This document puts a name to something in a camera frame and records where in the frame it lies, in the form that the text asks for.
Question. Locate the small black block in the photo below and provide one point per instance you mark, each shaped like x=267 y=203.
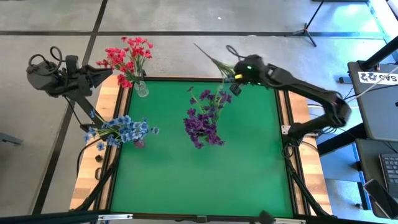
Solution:
x=98 y=158

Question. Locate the red artificial flower bunch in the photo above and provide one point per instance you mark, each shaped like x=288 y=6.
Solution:
x=113 y=57

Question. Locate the grey laptop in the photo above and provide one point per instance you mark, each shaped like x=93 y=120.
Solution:
x=382 y=115

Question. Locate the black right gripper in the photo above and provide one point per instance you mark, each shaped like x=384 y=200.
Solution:
x=253 y=73

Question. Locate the black round pole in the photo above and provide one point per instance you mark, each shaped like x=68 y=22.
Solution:
x=381 y=54

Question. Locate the black smartphone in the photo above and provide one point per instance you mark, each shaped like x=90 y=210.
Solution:
x=377 y=197

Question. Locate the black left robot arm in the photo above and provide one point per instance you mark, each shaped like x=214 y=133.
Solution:
x=43 y=77

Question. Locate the green table mat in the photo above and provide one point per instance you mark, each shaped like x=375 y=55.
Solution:
x=202 y=186

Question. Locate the pink glass vase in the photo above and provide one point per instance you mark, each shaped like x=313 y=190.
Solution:
x=139 y=143

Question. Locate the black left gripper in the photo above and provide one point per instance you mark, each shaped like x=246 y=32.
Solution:
x=74 y=84

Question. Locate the black keyboard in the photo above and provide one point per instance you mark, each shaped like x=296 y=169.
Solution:
x=390 y=174

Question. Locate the clear cut glass vase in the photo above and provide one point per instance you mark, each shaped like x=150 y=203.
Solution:
x=142 y=90

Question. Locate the purple artificial flower bunch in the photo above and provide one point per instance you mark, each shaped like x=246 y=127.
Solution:
x=199 y=124
x=206 y=95

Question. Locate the grey metal foot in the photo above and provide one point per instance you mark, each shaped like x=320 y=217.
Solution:
x=9 y=138

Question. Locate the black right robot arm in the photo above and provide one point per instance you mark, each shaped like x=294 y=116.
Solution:
x=311 y=90

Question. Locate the black tripod stand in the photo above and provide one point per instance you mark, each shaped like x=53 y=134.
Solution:
x=306 y=31

